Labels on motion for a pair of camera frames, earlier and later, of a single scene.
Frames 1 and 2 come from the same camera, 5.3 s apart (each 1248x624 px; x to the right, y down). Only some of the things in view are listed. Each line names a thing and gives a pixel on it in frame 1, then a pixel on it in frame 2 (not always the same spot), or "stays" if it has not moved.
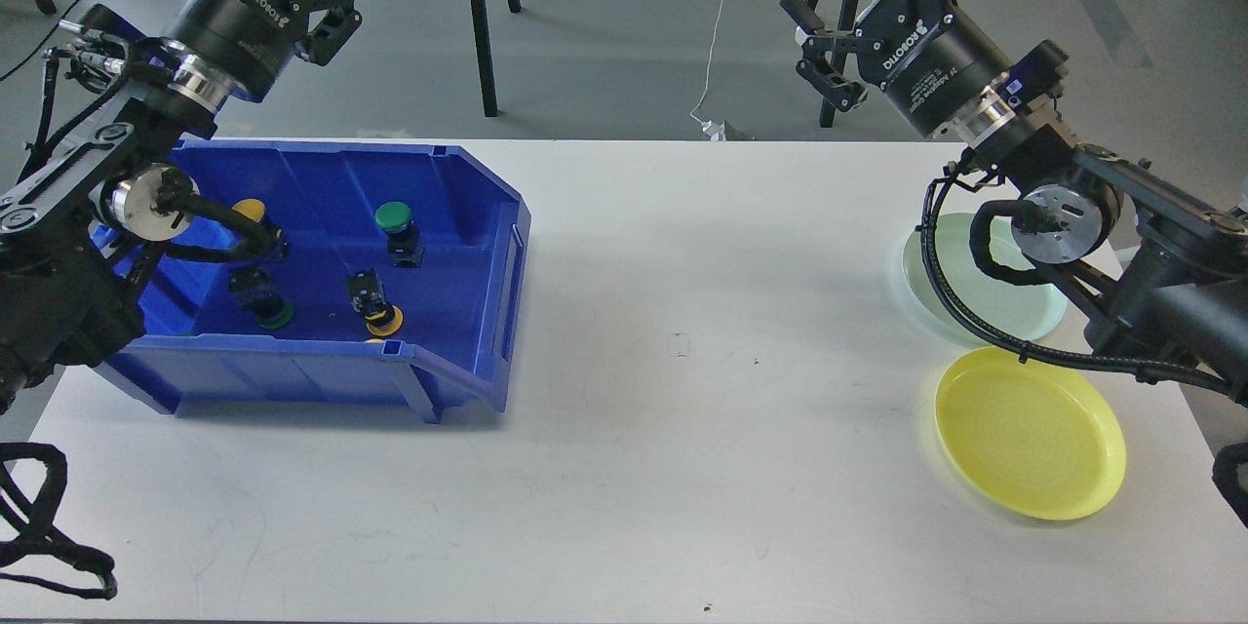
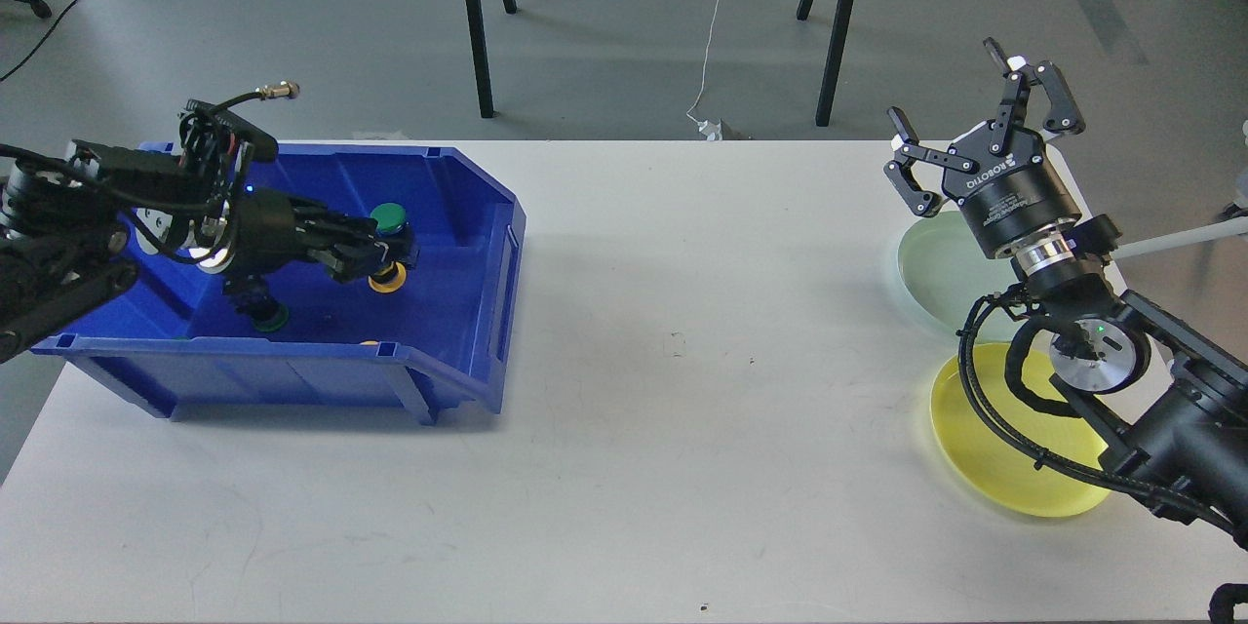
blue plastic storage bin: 401,285 stays
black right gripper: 916,43 -> 1014,194
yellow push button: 369,297 -> 392,286
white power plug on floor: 716,131 stays
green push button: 255,291 stays
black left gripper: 239,26 -> 272,230
